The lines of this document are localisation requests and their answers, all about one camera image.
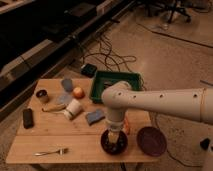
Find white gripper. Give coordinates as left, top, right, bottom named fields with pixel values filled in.
left=106, top=120, right=124, bottom=144

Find dark grape bunch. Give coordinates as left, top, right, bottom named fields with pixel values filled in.
left=101, top=136, right=125, bottom=152

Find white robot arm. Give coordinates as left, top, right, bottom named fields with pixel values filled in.
left=101, top=81, right=213, bottom=143

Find white paper cup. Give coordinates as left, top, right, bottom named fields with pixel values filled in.
left=64, top=99, right=83, bottom=120

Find small metal cup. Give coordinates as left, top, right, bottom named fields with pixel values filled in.
left=36, top=89, right=49, bottom=103

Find red bowl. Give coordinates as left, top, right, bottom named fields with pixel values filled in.
left=101, top=130, right=128, bottom=155

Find red chili pepper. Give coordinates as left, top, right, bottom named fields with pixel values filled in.
left=124, top=116, right=130, bottom=135

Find blue sponge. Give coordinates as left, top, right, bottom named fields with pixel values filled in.
left=85, top=109, right=105, bottom=125

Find purple plate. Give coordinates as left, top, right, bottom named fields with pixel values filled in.
left=137, top=127, right=167, bottom=157

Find silver fork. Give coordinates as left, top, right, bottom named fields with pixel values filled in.
left=34, top=148, right=69, bottom=156

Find red yellow apple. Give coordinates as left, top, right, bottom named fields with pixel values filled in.
left=73, top=87, right=85, bottom=99

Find green plastic tray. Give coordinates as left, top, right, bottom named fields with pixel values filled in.
left=90, top=71, right=142, bottom=104

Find yellow banana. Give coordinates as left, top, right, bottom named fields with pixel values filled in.
left=42, top=104, right=66, bottom=112

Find clear plastic lid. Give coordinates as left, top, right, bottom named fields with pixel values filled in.
left=56, top=93, right=73, bottom=105

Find black power adapter box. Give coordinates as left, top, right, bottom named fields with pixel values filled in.
left=81, top=63, right=97, bottom=78

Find black remote control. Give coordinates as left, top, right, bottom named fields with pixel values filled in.
left=23, top=108, right=34, bottom=129

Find black box on floor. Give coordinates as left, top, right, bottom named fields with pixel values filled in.
left=200, top=138, right=210, bottom=150

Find office chair base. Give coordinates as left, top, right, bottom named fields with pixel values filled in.
left=146, top=0, right=191, bottom=23

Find black floor cables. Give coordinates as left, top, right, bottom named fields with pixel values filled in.
left=71, top=33, right=138, bottom=73

